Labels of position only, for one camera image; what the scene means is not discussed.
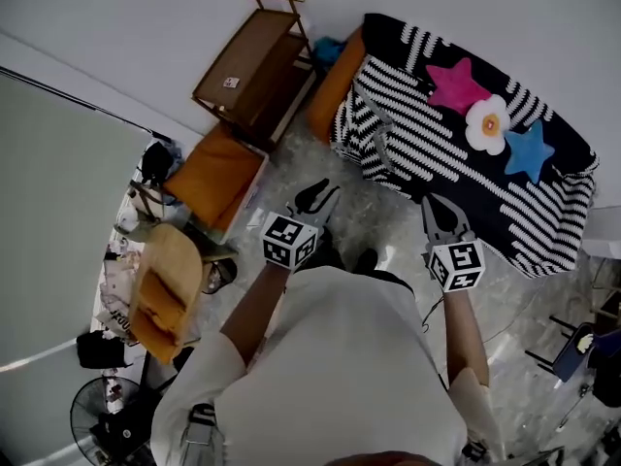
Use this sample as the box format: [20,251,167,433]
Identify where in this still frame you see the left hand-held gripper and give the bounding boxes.
[261,178,341,274]

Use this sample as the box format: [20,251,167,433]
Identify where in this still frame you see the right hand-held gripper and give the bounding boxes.
[420,194,486,293]

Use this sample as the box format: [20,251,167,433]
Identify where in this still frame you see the black white striped blanket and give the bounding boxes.
[329,12,601,281]

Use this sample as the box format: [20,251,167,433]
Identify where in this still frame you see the orange seat cushion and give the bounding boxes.
[162,123,266,232]

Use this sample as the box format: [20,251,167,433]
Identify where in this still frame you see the blue star pillow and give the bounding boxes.
[503,118,556,185]

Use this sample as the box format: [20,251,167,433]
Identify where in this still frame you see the white flower pillow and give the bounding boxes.
[464,93,511,157]

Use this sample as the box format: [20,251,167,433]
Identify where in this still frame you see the pink star pillow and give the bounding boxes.
[425,56,494,116]

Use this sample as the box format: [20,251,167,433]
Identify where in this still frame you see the person's left forearm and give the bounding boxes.
[220,262,287,376]

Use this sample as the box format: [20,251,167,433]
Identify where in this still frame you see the person's right forearm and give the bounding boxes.
[441,286,490,390]

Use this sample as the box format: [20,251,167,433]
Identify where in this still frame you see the person's black trousers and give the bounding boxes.
[308,228,416,293]

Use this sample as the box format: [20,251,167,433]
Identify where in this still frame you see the black round pot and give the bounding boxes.
[201,259,239,295]

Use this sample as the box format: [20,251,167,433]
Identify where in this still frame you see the wooden armchair with orange padding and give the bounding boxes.
[128,223,205,366]

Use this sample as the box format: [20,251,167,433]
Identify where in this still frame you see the teal cloth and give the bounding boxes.
[312,36,348,67]

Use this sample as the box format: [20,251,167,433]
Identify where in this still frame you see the white cabinet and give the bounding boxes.
[581,205,621,256]

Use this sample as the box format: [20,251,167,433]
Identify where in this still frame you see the person's white shirt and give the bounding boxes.
[149,265,508,466]

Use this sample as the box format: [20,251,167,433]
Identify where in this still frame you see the black round bag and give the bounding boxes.
[140,141,176,183]

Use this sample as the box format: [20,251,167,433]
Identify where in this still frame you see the brown wooden shelf cart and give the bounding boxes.
[191,0,316,152]

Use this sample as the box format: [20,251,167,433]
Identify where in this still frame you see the blue chair with black legs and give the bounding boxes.
[524,316,621,383]

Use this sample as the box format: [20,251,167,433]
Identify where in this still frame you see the pile of household clutter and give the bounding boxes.
[99,230,147,310]

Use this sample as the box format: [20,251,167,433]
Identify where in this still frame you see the white printed tote bag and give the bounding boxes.
[94,303,142,347]

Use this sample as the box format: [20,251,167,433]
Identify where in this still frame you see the black fabric bag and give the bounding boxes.
[76,330,132,371]

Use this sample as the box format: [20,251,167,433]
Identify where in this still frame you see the black standing fan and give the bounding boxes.
[70,376,161,466]

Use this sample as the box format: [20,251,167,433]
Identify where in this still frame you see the white bag with brown straps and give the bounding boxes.
[128,182,164,222]

